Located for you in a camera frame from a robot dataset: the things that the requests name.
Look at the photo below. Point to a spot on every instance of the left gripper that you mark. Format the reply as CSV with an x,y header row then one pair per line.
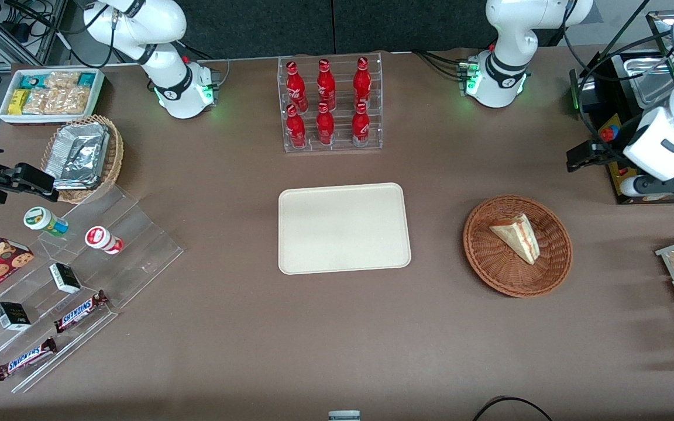
x,y
608,151

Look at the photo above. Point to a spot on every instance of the triangular sandwich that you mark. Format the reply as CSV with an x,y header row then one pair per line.
x,y
518,237

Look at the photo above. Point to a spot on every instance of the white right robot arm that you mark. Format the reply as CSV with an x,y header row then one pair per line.
x,y
179,93

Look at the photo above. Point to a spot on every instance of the tan wicker basket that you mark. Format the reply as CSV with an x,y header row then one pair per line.
x,y
116,152

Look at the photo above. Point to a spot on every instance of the round brown wicker basket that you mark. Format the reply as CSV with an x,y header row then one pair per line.
x,y
489,269

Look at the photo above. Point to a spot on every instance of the cream plastic tray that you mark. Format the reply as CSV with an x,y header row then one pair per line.
x,y
343,228

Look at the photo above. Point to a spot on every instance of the black appliance yellow control panel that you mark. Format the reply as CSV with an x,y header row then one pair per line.
x,y
621,126

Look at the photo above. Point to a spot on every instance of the green lid yogurt cup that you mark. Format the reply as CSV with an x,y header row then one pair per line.
x,y
41,219

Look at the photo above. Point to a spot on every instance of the silver foil packet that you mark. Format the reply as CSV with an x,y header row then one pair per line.
x,y
79,155

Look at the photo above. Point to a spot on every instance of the white plastic bin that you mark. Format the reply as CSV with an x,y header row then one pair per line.
x,y
50,118

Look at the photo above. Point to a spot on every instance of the clear bag of crackers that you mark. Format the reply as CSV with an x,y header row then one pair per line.
x,y
38,101
62,79
72,100

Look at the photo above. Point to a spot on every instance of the yellow snack packet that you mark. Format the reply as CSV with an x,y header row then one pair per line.
x,y
18,101

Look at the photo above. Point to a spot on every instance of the red lid yogurt cup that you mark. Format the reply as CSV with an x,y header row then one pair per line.
x,y
100,238

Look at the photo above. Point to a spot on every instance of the teal snack packet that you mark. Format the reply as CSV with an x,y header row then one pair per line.
x,y
31,80
86,78

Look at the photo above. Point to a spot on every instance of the small black box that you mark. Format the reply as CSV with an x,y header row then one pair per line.
x,y
12,316
65,278

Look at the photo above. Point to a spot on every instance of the clear acrylic stepped shelf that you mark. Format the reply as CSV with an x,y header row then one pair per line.
x,y
138,257

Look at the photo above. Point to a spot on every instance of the snickers chocolate bar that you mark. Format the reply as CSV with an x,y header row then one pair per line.
x,y
79,311
26,358

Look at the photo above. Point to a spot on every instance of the red cola bottle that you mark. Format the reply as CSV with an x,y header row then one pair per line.
x,y
325,126
360,126
362,82
296,128
295,88
326,85

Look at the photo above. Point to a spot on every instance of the clear acrylic bottle rack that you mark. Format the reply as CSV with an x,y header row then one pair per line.
x,y
340,55

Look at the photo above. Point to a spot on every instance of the small grey block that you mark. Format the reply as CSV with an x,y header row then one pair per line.
x,y
344,416

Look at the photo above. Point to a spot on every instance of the aluminium frame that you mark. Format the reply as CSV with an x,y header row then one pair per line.
x,y
27,35

